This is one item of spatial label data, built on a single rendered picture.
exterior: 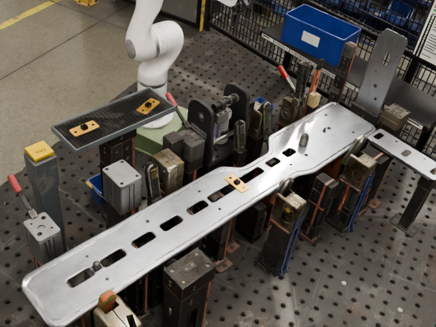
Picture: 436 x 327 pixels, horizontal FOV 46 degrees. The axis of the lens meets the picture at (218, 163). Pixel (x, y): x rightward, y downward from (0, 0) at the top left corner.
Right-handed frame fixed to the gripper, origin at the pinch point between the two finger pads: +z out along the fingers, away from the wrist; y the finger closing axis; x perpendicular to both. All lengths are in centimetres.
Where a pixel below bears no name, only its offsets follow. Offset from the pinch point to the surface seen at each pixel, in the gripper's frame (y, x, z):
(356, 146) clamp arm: 42, 28, 37
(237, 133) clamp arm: 11.6, 1.3, 38.4
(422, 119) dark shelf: 46, 71, 42
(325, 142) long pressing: 29, 31, 45
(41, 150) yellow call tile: -7, -60, 29
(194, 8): -185, 162, 115
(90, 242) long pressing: 17, -61, 44
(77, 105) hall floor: -160, 37, 145
